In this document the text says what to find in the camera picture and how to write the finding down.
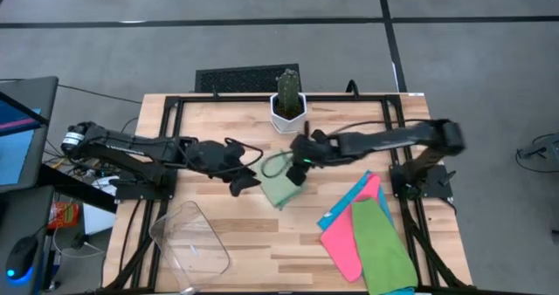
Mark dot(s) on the pink microfiber towel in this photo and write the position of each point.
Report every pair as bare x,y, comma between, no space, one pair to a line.
340,242

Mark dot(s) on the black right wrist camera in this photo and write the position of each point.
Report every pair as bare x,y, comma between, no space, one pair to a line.
318,135

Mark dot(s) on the computer monitor blue screen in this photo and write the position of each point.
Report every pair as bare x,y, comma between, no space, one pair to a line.
17,133

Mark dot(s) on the black vent grille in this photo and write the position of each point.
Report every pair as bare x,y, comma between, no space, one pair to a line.
236,79

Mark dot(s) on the black desk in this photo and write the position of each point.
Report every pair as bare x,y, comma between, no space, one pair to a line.
26,216

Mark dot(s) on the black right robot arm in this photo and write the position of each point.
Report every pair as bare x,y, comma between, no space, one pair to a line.
393,140

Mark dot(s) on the black computer mouse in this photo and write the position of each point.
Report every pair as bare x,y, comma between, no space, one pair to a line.
21,258

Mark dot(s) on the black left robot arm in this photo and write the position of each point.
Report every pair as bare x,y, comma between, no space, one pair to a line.
126,148

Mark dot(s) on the green cactus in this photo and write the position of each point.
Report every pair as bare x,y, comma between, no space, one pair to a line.
288,92

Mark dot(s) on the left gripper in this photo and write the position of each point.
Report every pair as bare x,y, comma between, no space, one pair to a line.
214,157

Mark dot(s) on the clear plastic bin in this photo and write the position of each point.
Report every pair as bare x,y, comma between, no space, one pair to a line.
192,247

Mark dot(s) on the black aluminium rig frame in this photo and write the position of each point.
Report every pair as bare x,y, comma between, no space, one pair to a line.
279,98

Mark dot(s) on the mint green microfiber towel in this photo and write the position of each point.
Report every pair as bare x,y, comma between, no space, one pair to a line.
279,190

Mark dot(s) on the blue microfiber towel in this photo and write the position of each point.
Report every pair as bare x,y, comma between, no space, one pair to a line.
337,207

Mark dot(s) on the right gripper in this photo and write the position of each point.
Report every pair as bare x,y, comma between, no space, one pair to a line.
314,151

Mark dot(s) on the white hexagonal plant pot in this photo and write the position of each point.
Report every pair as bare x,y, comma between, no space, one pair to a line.
286,124

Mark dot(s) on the orange packet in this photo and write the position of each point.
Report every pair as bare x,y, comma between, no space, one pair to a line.
64,215

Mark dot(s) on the bright green microfiber towel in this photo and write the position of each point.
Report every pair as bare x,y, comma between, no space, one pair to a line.
384,251

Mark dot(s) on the white box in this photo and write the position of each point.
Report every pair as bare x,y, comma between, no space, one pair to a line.
98,220

